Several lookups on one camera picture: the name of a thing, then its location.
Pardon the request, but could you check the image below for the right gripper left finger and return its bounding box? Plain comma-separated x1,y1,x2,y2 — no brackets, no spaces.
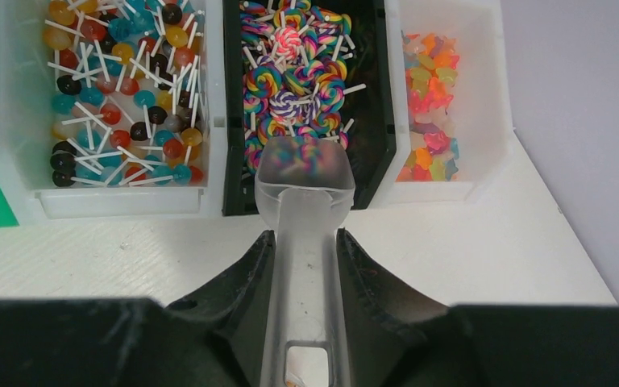
167,231,276,386

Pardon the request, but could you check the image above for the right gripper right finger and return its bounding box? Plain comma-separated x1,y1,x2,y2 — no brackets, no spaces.
336,228,459,386

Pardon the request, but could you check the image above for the clear plastic scoop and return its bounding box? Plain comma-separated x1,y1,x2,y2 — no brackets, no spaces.
255,136,355,386

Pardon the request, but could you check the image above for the white lollipop bin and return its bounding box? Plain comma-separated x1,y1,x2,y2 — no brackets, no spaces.
0,1,228,224

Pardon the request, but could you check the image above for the white gummy bin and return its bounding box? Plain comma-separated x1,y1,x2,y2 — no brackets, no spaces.
370,1,513,208

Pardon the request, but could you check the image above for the black lollipop bin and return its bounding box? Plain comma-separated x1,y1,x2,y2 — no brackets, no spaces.
222,1,397,216

